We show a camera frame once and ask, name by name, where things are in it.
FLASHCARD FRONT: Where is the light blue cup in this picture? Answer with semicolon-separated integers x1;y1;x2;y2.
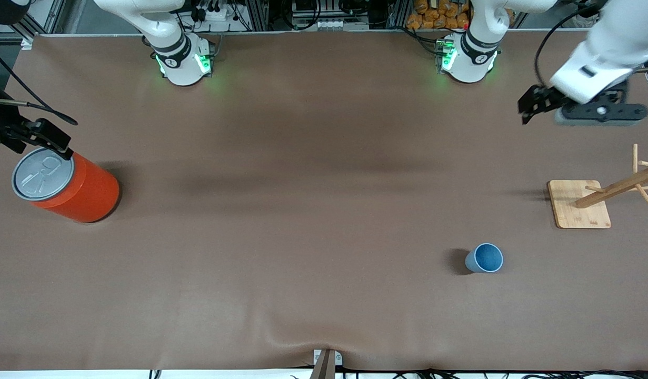
465;243;504;274

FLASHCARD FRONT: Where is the bamboo cup rack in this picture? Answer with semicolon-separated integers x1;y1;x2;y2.
547;143;648;230

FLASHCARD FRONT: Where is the orange can grey lid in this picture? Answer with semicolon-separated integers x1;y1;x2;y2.
12;147;121;224

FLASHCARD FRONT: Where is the bag of oranges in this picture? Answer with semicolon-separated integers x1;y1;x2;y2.
406;0;472;30

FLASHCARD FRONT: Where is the white power strip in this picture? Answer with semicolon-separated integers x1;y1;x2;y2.
196;4;227;22

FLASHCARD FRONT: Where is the brown table mat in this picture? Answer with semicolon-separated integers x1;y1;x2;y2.
0;29;648;372

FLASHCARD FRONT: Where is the brown pole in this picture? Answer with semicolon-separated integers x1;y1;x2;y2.
309;351;337;379

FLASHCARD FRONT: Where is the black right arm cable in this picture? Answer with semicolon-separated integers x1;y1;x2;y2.
0;45;78;126

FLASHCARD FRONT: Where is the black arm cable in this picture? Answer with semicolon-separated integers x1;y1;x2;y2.
0;45;78;126
534;3;604;88

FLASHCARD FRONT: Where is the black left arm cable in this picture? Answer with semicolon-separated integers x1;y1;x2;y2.
534;3;604;88

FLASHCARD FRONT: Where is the grey metal bracket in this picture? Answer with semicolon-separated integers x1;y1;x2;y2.
313;349;343;367

